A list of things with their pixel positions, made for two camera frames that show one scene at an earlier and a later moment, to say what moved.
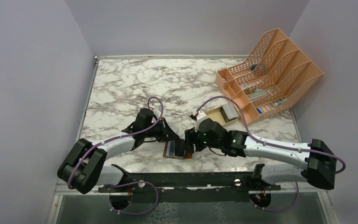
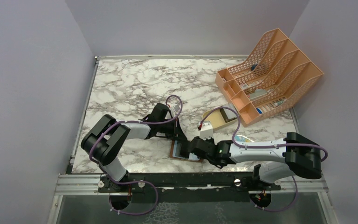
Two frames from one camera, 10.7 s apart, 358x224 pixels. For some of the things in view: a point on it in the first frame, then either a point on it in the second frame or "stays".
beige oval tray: [215, 115] stays
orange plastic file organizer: [274, 75] stays
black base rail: [191, 187] stays
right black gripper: [189, 134] -> [208, 139]
